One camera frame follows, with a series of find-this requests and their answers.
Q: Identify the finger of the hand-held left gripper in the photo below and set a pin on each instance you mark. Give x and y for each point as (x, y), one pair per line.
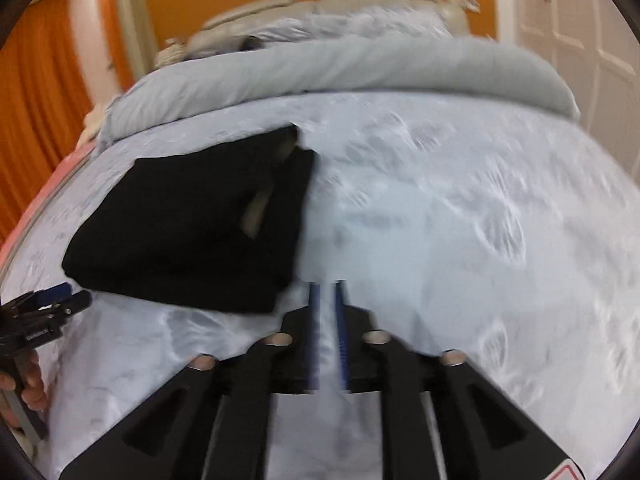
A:
(47, 296)
(70, 305)

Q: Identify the grey pillow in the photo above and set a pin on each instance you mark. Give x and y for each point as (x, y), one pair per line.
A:
(350, 65)

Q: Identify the black pants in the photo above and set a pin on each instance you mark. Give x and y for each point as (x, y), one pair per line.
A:
(175, 220)

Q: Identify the white window frame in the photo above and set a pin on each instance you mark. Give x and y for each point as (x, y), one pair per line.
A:
(131, 20)

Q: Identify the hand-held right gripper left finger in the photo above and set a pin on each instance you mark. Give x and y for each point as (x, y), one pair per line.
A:
(315, 340)

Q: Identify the orange curtain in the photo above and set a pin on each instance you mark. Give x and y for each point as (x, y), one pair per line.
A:
(40, 110)

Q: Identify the white panelled closet door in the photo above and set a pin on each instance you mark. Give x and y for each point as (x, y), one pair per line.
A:
(575, 35)

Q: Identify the grey butterfly-print bed sheet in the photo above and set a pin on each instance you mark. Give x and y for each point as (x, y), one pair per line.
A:
(450, 185)

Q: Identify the person's left hand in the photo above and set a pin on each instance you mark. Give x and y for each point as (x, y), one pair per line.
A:
(36, 385)

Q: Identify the pink mattress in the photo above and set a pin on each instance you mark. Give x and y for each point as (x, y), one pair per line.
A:
(45, 190)

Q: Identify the cream padded headboard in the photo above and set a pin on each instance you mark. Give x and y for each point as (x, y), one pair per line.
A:
(225, 30)

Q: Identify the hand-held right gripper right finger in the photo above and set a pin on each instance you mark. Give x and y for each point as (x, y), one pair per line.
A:
(342, 340)

